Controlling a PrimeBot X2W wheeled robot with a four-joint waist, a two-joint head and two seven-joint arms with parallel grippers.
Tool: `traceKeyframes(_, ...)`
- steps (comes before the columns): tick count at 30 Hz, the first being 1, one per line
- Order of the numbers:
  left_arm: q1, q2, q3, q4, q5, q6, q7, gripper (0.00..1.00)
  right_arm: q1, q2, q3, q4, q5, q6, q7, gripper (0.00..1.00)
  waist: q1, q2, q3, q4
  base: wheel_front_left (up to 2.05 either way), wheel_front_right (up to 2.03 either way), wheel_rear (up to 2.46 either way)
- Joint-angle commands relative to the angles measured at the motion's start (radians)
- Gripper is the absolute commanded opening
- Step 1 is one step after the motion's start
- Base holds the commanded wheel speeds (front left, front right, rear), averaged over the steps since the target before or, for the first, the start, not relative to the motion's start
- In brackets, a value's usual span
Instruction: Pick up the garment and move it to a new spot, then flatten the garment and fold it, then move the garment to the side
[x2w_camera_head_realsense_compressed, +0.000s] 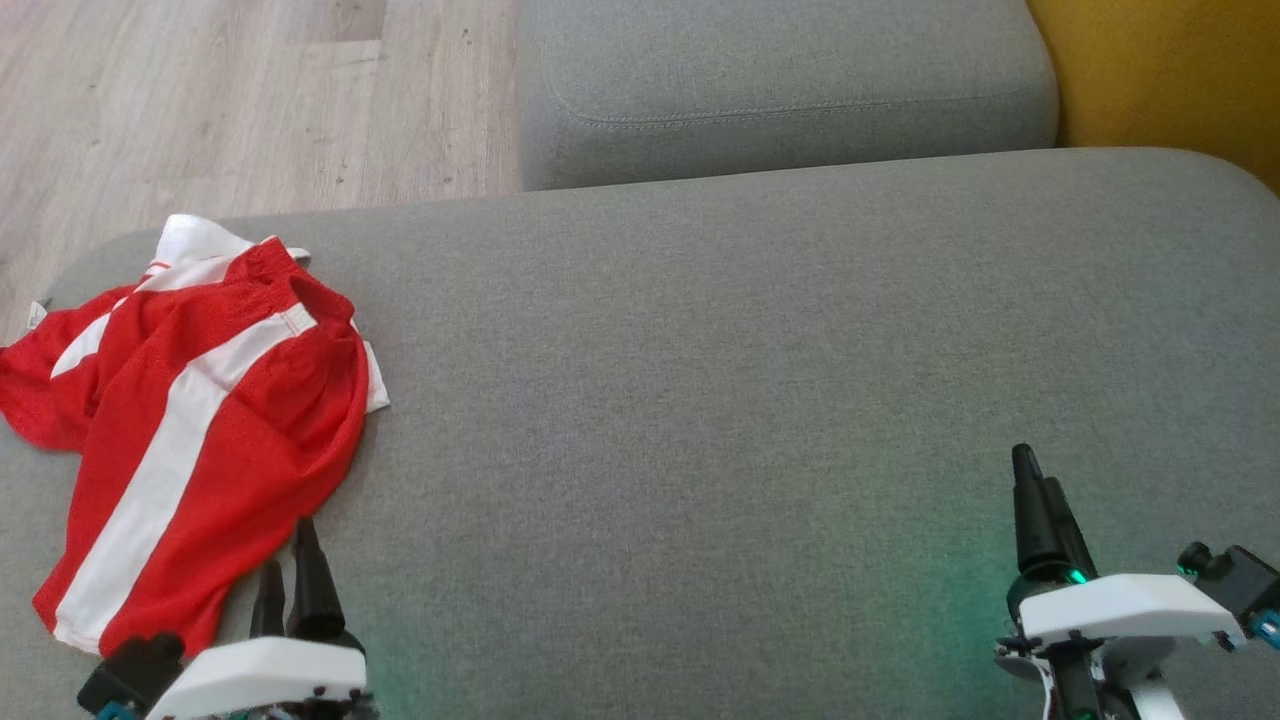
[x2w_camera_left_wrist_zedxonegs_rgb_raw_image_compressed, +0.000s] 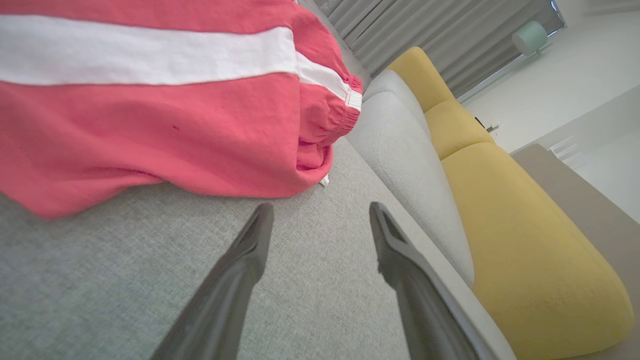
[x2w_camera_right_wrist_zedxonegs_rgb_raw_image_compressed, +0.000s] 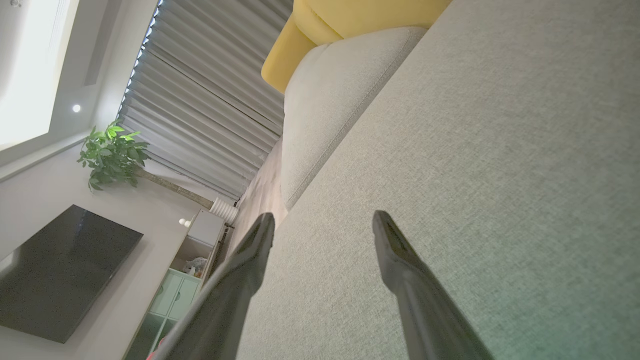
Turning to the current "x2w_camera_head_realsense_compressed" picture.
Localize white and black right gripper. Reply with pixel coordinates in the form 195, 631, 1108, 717
1005, 444, 1247, 653

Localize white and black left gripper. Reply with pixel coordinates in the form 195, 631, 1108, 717
148, 516, 377, 720

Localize red shorts with white stripe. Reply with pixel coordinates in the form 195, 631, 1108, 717
33, 237, 373, 658

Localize grey fabric sofa seat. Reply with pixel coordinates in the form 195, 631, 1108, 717
0, 148, 1280, 720

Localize yellow upholstered furniture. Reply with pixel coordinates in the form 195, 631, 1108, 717
1028, 0, 1280, 196

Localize grey fabric sofa cushion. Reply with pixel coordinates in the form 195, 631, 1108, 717
515, 0, 1061, 192

